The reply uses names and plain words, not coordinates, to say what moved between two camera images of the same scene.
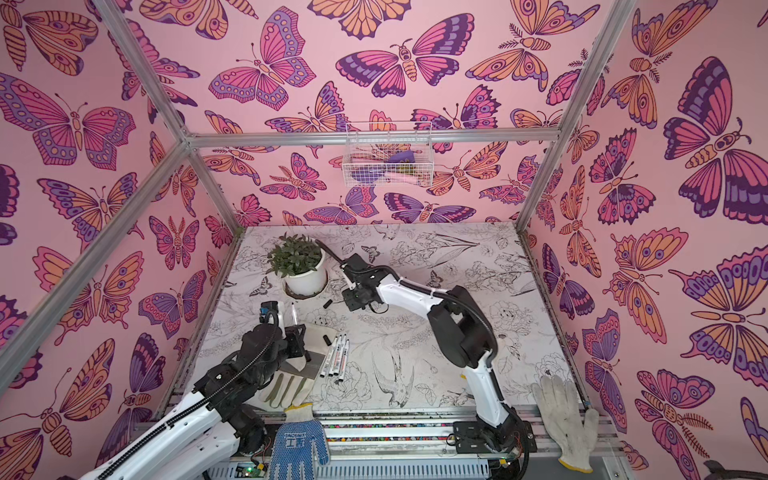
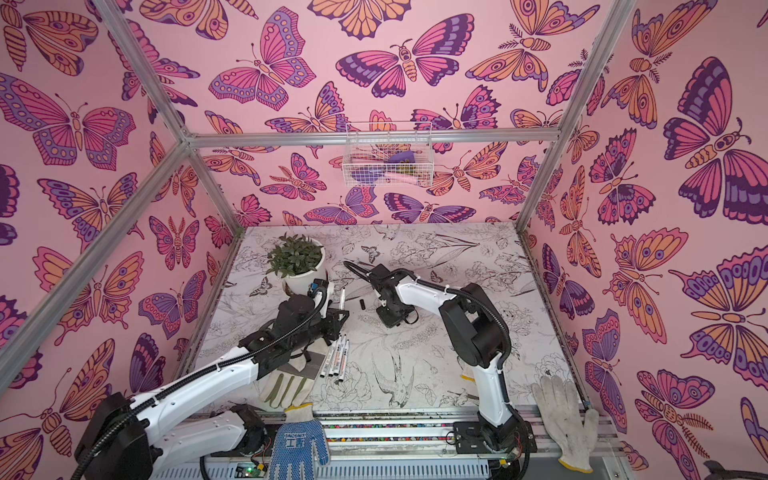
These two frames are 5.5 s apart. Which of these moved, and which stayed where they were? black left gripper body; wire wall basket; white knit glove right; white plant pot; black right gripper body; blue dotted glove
Moved: black left gripper body; black right gripper body
Stayed: blue dotted glove; white plant pot; white knit glove right; wire wall basket
